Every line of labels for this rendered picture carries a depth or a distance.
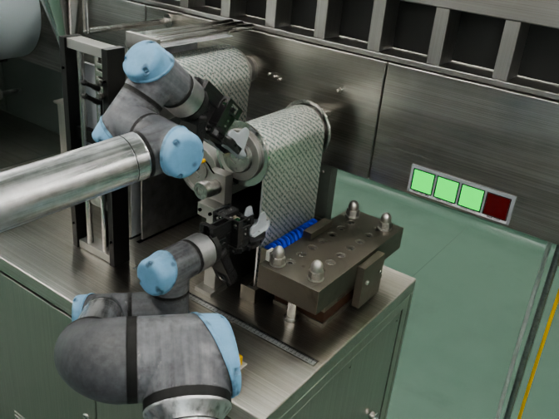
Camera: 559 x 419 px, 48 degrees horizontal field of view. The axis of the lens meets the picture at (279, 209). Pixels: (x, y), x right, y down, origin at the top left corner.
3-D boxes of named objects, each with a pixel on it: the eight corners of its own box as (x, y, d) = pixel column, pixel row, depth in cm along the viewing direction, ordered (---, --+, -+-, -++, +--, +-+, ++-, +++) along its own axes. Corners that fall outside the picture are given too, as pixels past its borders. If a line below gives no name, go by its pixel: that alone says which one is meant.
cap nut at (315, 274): (304, 278, 136) (305, 260, 134) (313, 271, 139) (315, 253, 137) (318, 284, 135) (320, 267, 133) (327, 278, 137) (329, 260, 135)
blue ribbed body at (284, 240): (259, 257, 147) (260, 244, 145) (311, 226, 163) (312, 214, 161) (272, 263, 145) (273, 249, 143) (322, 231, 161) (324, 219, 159)
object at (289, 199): (255, 253, 146) (262, 180, 138) (312, 220, 164) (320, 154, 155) (257, 254, 146) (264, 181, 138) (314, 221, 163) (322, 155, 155)
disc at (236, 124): (213, 174, 145) (217, 112, 139) (215, 173, 146) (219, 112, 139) (264, 195, 138) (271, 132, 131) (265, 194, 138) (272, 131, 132)
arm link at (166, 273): (134, 291, 121) (133, 253, 117) (175, 268, 129) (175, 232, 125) (163, 308, 117) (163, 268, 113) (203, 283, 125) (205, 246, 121)
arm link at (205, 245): (203, 279, 125) (173, 264, 129) (219, 271, 128) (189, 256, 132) (205, 247, 121) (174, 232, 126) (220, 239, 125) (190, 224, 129)
